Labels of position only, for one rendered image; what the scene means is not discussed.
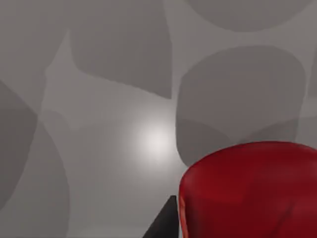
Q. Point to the red cup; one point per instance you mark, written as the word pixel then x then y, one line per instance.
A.
pixel 250 193

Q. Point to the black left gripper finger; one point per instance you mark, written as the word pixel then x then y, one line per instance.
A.
pixel 167 223

